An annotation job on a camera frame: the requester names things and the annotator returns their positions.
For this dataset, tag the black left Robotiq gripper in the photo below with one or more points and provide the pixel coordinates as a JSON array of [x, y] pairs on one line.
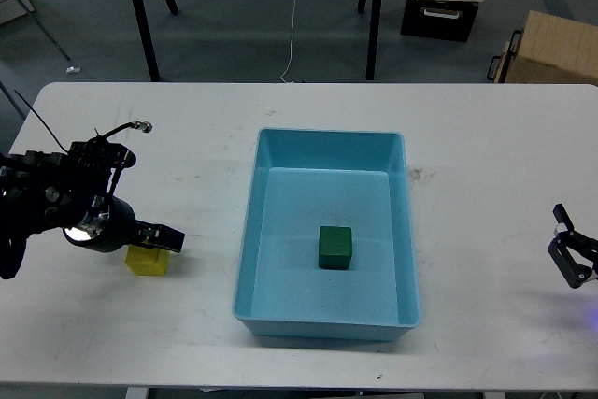
[[114, 226]]

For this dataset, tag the blue plastic bin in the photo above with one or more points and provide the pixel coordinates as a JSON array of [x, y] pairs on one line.
[[305, 179]]

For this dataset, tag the black storage box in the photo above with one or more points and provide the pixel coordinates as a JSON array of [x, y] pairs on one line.
[[444, 20]]

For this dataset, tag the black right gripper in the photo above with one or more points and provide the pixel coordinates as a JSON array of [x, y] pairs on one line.
[[574, 254]]

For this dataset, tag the yellow cube block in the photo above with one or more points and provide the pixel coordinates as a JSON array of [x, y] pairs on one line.
[[147, 262]]

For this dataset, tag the black metal rack frame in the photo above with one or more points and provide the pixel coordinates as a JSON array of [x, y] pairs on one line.
[[499, 65]]

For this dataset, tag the green cube block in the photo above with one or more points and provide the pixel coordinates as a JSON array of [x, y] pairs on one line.
[[335, 247]]

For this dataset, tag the cardboard box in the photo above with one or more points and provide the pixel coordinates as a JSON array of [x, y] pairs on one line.
[[555, 50]]

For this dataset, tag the wooden cart at left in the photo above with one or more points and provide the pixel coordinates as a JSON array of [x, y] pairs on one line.
[[12, 10]]

